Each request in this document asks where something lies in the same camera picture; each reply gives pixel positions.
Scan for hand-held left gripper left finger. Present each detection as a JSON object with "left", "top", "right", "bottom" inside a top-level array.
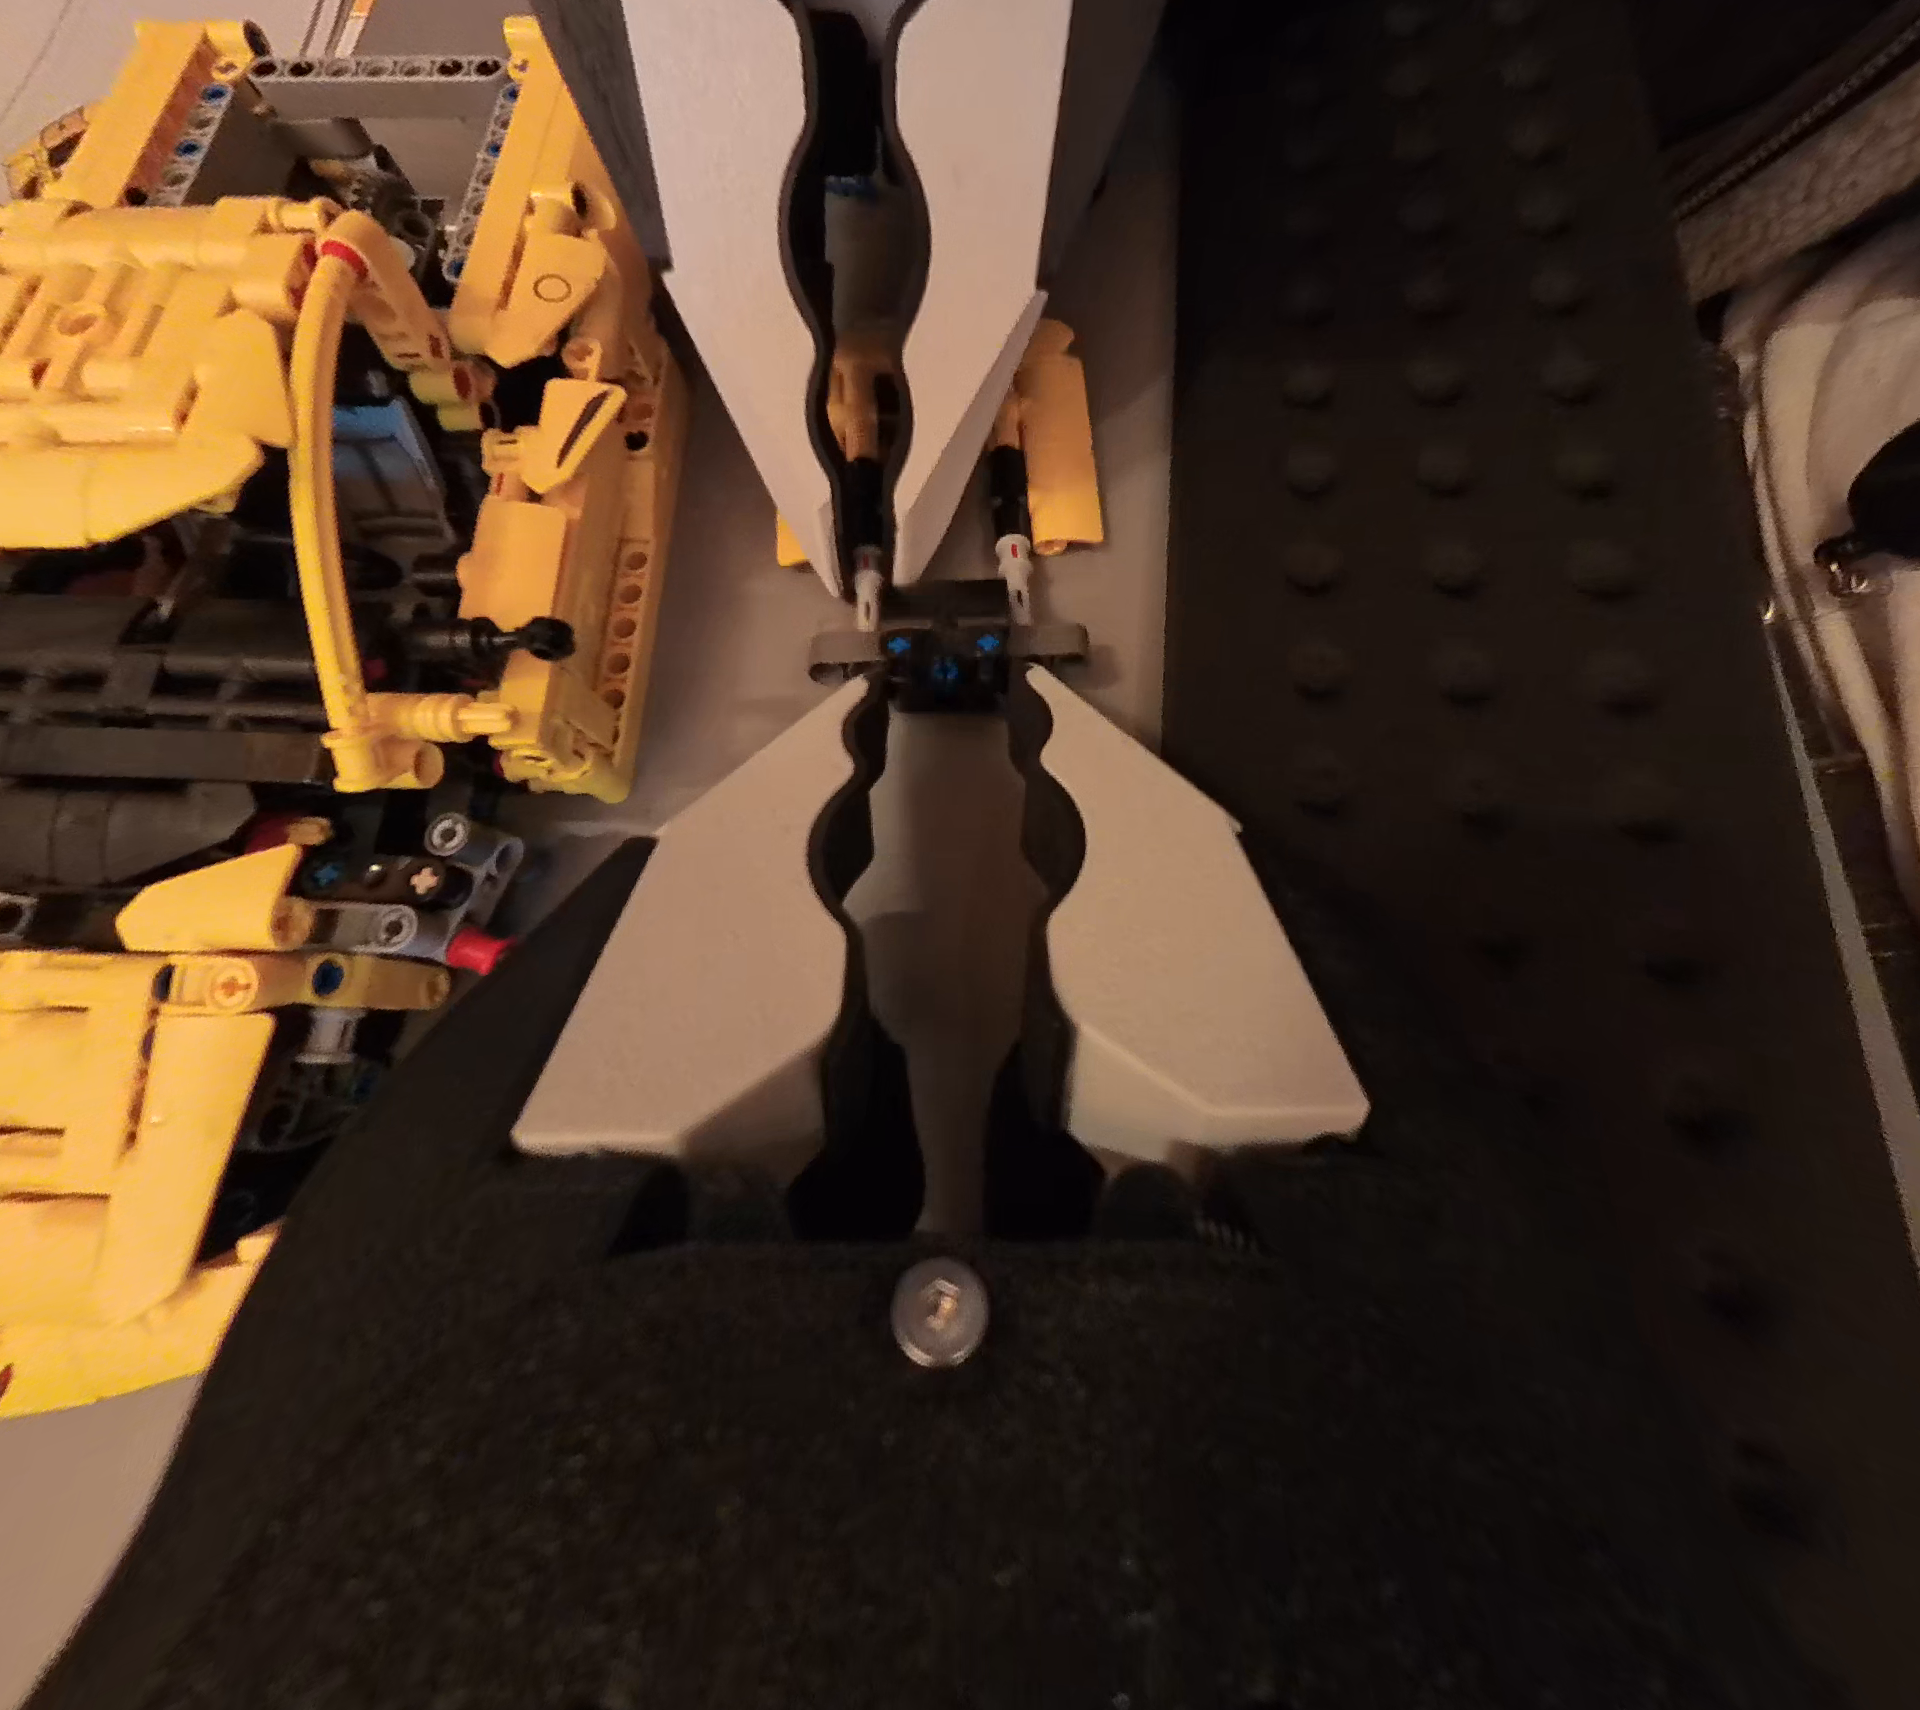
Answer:
[{"left": 510, "top": 672, "right": 918, "bottom": 1239}]

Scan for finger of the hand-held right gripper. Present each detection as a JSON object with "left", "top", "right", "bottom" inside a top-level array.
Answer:
[
  {"left": 604, "top": 0, "right": 850, "bottom": 606},
  {"left": 884, "top": 0, "right": 1086, "bottom": 590}
]

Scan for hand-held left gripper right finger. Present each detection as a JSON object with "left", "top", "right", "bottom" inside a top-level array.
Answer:
[{"left": 986, "top": 662, "right": 1374, "bottom": 1236}]

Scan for black studded mat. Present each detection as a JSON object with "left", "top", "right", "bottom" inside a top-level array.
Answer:
[{"left": 1162, "top": 0, "right": 1892, "bottom": 1710}]

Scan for yellow toy brick car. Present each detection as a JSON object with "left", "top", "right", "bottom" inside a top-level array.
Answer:
[{"left": 0, "top": 13, "right": 693, "bottom": 1419}]

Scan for brown fleece-lined jacket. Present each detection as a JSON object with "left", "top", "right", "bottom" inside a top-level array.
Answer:
[{"left": 1620, "top": 0, "right": 1920, "bottom": 301}]

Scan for white striped shirt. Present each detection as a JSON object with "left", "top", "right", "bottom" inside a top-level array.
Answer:
[{"left": 1717, "top": 224, "right": 1920, "bottom": 901}]

